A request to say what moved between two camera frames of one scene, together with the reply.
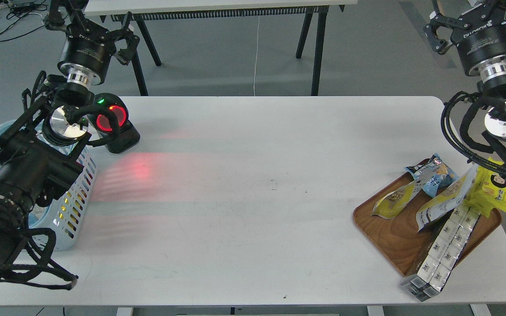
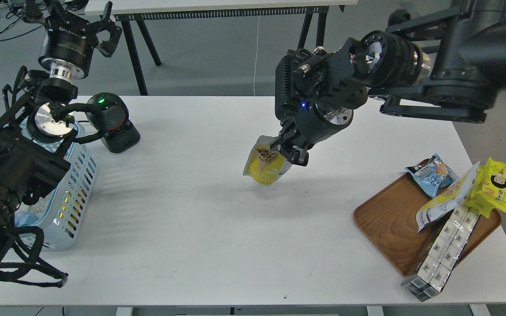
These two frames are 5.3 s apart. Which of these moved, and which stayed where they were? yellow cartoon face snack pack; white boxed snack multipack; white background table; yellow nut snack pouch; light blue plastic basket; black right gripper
Moved: yellow nut snack pouch; black right gripper
Stayed: yellow cartoon face snack pack; light blue plastic basket; white background table; white boxed snack multipack
